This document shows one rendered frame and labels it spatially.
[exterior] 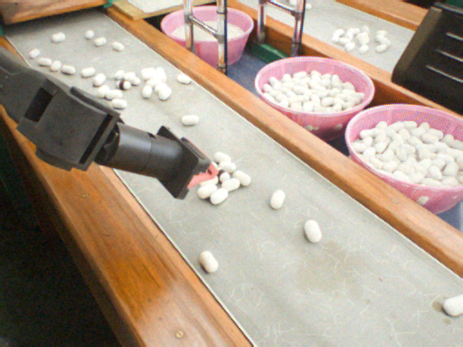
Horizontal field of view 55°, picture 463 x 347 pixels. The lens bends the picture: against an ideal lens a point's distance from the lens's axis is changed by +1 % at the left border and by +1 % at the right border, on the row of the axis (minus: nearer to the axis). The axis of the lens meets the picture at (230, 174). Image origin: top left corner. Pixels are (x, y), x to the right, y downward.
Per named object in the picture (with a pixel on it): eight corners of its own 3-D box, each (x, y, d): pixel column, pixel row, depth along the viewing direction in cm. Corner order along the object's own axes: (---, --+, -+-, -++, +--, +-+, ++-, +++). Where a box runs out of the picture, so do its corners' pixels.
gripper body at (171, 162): (171, 126, 64) (130, 112, 59) (209, 162, 58) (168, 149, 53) (150, 164, 66) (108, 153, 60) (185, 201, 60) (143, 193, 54)
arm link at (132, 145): (98, 172, 51) (118, 127, 50) (74, 146, 55) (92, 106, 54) (145, 182, 56) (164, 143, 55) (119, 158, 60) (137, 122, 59)
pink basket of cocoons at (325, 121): (339, 165, 92) (346, 128, 86) (232, 126, 103) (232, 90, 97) (381, 108, 109) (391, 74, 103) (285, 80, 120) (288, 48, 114)
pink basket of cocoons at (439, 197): (420, 251, 74) (439, 211, 68) (310, 169, 91) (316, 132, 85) (507, 190, 86) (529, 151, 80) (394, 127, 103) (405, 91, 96)
